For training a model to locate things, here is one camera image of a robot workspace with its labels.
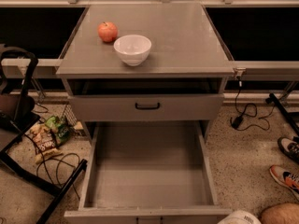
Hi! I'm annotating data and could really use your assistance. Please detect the grey drawer cabinet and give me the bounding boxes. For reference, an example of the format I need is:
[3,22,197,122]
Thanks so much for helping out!
[55,1,235,142]

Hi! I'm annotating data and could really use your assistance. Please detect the white ceramic bowl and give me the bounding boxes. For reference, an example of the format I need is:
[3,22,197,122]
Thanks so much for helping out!
[113,35,151,66]

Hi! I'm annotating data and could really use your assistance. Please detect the brown snack bag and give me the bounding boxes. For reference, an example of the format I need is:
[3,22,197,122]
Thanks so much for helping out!
[30,124,62,164]

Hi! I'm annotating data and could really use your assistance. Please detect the black chair frame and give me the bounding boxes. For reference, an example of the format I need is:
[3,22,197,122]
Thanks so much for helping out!
[0,44,87,224]

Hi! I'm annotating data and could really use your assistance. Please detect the black stand leg right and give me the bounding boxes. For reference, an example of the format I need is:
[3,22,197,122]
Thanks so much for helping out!
[266,93,299,135]

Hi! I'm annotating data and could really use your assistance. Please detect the red apple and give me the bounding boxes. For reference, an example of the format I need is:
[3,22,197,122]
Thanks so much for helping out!
[97,21,118,43]

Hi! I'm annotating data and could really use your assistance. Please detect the black power adapter cable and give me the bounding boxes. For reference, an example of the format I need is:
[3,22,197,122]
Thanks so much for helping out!
[229,75,277,133]

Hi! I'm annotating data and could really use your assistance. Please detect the black floor cable left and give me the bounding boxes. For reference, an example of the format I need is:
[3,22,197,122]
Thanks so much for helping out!
[23,133,82,201]

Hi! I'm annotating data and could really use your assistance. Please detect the grey drawer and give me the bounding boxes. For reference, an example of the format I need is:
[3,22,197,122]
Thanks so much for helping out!
[69,94,224,121]
[64,121,232,224]

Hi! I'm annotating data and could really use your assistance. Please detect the grey top drawer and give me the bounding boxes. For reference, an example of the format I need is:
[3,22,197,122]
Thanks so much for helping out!
[69,94,224,121]

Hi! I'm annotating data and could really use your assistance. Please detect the bare human knee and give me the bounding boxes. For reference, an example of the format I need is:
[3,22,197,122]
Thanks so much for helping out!
[260,203,299,224]

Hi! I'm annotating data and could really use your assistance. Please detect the green chip bag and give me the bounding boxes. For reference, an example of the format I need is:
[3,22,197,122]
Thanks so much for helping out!
[45,116,70,146]

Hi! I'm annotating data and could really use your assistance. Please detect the orange white sneaker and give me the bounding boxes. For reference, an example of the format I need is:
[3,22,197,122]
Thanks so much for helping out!
[269,165,299,200]

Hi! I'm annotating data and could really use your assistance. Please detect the grey black sneaker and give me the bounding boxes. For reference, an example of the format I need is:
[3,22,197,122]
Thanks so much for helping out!
[278,137,299,163]

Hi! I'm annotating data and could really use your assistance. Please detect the white cap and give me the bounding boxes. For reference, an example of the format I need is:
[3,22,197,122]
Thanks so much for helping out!
[218,210,262,224]

